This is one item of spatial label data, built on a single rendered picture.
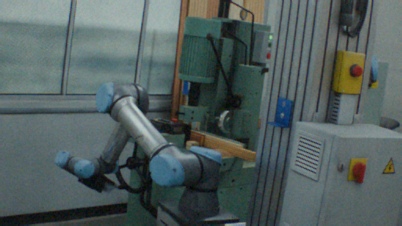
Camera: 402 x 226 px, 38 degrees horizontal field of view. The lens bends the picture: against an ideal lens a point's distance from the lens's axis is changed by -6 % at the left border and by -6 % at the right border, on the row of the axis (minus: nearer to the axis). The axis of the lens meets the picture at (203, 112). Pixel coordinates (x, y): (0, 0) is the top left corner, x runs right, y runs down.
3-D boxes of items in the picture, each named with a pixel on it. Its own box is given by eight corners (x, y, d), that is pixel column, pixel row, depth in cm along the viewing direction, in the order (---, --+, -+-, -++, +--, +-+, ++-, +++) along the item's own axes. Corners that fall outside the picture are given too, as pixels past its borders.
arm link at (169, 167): (209, 166, 207) (129, 76, 238) (176, 169, 197) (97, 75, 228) (195, 192, 213) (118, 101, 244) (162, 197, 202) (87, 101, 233)
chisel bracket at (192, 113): (177, 122, 300) (180, 105, 299) (198, 121, 310) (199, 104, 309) (188, 125, 295) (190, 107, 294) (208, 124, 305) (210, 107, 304)
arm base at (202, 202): (226, 215, 217) (230, 189, 216) (189, 217, 210) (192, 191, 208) (206, 202, 230) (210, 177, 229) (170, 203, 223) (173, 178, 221)
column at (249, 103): (195, 151, 325) (212, 16, 314) (222, 149, 341) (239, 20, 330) (225, 162, 310) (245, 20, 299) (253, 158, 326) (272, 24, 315)
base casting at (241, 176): (129, 168, 309) (131, 151, 307) (207, 159, 350) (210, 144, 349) (191, 193, 278) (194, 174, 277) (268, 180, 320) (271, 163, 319)
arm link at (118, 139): (151, 77, 245) (105, 161, 269) (129, 77, 238) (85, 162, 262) (166, 96, 239) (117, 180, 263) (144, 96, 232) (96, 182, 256)
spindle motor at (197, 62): (169, 78, 298) (178, 15, 293) (195, 78, 310) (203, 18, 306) (195, 83, 286) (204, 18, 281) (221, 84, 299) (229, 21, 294)
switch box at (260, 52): (251, 61, 308) (255, 30, 306) (263, 62, 316) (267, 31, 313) (261, 63, 304) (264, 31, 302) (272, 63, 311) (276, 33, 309)
